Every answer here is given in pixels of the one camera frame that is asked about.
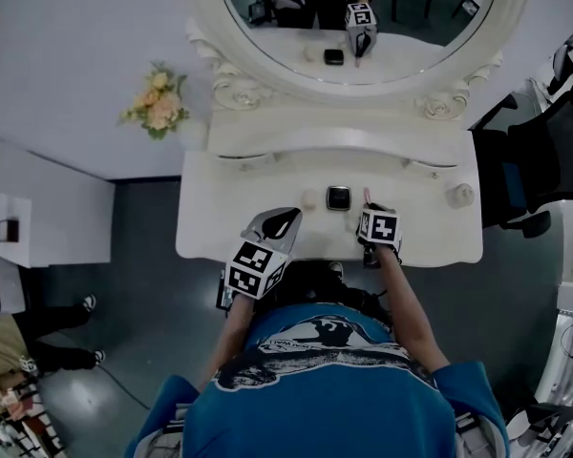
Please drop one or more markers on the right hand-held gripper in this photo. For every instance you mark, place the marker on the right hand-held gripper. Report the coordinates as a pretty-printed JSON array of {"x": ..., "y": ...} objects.
[{"x": 381, "y": 227}]

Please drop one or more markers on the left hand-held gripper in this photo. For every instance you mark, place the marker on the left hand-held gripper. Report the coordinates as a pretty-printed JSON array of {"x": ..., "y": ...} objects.
[{"x": 255, "y": 269}]

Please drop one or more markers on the pink makeup tube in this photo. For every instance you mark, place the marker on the pink makeup tube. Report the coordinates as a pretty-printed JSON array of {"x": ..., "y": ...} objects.
[{"x": 367, "y": 194}]

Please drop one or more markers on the black square makeup compact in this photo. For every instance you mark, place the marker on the black square makeup compact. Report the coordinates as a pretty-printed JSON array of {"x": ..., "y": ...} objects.
[{"x": 339, "y": 197}]

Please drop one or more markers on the white makeup bottle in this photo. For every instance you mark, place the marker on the white makeup bottle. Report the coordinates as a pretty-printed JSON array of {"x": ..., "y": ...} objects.
[{"x": 459, "y": 195}]

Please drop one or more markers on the person's left forearm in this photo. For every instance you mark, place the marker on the person's left forearm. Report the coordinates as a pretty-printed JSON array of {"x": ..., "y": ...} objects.
[{"x": 229, "y": 337}]

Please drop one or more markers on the person's right forearm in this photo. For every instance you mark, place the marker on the person's right forearm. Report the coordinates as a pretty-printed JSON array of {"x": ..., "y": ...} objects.
[{"x": 410, "y": 313}]

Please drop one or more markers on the white dressing table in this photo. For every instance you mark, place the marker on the white dressing table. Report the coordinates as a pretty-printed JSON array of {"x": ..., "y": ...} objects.
[{"x": 324, "y": 236}]

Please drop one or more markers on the person's shoe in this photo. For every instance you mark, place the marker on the person's shoe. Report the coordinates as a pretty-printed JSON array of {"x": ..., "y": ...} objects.
[{"x": 335, "y": 268}]

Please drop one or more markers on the person's black trousers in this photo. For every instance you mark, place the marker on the person's black trousers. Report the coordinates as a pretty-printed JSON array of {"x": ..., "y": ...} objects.
[{"x": 324, "y": 286}]

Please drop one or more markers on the black office chair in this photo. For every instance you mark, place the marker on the black office chair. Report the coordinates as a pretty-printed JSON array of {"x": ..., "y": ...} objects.
[{"x": 530, "y": 160}]

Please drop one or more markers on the peach flower bouquet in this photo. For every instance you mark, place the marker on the peach flower bouquet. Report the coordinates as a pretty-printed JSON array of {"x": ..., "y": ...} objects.
[{"x": 158, "y": 103}]

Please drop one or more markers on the person's blue printed shirt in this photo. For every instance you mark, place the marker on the person's blue printed shirt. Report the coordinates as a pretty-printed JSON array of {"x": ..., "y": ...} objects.
[{"x": 324, "y": 399}]

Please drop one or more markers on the oval white framed mirror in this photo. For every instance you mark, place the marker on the oval white framed mirror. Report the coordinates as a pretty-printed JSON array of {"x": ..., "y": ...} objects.
[{"x": 468, "y": 65}]

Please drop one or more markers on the white cabinet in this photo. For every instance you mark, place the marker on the white cabinet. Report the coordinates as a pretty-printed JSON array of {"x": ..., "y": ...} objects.
[{"x": 5, "y": 208}]

